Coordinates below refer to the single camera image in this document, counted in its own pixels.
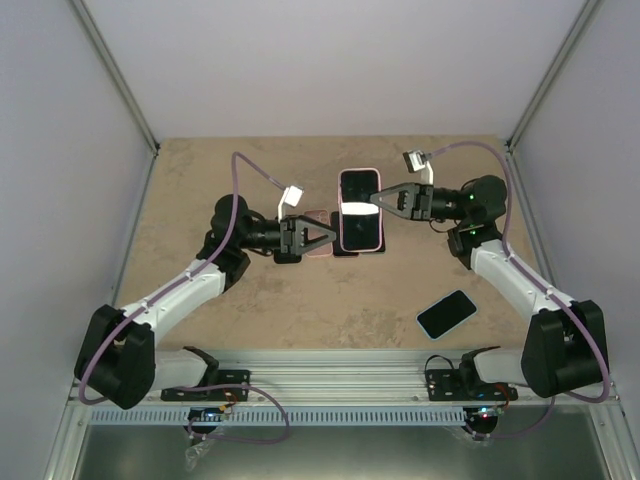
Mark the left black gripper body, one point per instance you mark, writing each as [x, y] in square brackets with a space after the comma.
[287, 239]

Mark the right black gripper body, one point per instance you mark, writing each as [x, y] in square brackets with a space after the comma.
[423, 202]

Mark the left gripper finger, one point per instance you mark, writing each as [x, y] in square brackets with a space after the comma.
[308, 224]
[303, 245]

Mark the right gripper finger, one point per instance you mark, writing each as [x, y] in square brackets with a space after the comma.
[400, 208]
[399, 192]

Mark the light pink phone case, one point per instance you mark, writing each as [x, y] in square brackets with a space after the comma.
[322, 216]

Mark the black smartphone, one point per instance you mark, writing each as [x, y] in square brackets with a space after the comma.
[337, 249]

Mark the phone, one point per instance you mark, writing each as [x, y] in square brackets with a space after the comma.
[380, 250]
[360, 220]
[446, 314]

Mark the black phone case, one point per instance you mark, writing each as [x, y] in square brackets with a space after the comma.
[286, 258]

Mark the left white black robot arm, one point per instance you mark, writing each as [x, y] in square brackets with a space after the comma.
[119, 358]

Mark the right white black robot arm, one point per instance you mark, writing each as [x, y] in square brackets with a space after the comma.
[565, 349]

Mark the left small circuit board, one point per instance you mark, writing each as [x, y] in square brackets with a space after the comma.
[210, 414]

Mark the small circuit board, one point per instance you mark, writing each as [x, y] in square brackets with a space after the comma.
[488, 412]
[210, 414]

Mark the right small circuit board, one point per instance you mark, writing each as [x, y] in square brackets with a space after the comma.
[488, 412]

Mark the clear plastic bag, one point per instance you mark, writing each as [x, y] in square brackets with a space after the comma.
[199, 447]

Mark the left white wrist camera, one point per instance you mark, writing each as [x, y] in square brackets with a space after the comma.
[291, 196]

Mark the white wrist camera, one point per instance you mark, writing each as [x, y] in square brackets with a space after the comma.
[291, 196]
[419, 161]

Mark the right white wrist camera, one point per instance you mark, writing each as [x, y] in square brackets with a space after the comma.
[419, 161]

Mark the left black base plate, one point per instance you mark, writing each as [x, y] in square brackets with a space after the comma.
[235, 386]

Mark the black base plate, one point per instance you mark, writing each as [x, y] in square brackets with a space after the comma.
[235, 386]
[449, 385]

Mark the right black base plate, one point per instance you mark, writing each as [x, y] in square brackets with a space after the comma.
[449, 385]

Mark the right aluminium corner post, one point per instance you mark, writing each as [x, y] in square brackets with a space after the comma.
[561, 58]

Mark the aluminium corner post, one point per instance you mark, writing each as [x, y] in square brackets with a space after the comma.
[108, 61]
[561, 58]

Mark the left aluminium corner post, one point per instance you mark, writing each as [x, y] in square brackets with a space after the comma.
[108, 61]

